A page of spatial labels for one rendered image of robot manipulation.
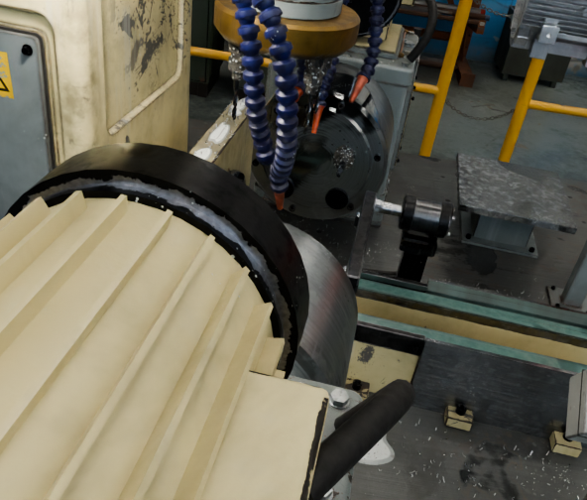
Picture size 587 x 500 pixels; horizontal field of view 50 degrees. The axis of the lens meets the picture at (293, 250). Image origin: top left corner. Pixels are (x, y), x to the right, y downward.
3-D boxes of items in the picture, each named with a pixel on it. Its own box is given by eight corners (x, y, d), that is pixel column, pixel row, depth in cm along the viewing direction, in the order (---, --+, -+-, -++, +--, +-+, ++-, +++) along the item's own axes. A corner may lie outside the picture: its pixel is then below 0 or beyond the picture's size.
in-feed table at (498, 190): (444, 251, 136) (459, 203, 129) (445, 194, 158) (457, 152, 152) (556, 275, 133) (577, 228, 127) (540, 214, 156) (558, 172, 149)
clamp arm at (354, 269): (359, 204, 107) (337, 291, 86) (362, 188, 105) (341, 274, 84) (379, 208, 107) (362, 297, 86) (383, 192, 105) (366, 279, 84)
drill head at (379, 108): (228, 227, 112) (239, 92, 98) (280, 139, 145) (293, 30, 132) (367, 258, 109) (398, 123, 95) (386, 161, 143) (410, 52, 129)
